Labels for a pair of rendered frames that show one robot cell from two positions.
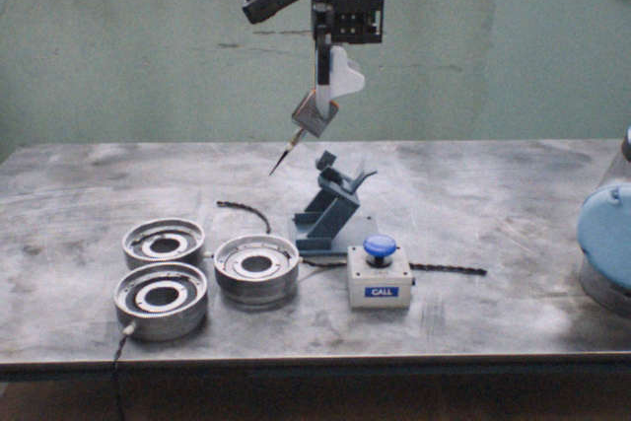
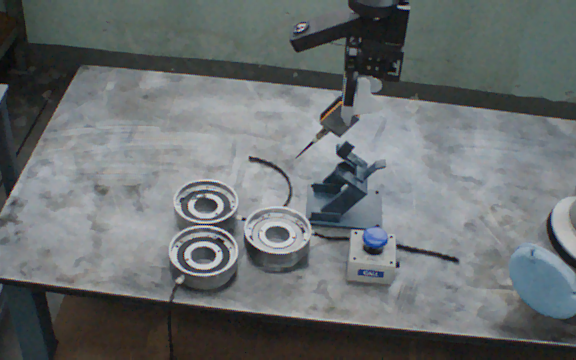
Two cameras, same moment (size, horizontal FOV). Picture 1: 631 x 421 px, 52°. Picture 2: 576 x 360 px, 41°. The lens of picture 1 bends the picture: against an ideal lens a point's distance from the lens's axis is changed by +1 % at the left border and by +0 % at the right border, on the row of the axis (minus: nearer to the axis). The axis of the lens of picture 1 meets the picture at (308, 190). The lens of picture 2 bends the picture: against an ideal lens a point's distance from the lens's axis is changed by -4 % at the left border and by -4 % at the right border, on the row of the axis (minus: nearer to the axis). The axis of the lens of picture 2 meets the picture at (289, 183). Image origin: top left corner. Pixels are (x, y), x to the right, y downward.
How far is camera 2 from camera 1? 0.48 m
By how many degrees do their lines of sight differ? 14
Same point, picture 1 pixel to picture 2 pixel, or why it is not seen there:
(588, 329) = (516, 320)
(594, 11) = not seen: outside the picture
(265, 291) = (281, 260)
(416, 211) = (419, 189)
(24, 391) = not seen: hidden behind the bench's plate
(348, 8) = (374, 55)
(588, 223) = (514, 265)
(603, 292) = not seen: hidden behind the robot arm
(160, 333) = (201, 286)
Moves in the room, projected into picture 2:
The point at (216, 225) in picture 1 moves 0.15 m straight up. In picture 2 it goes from (247, 182) to (250, 112)
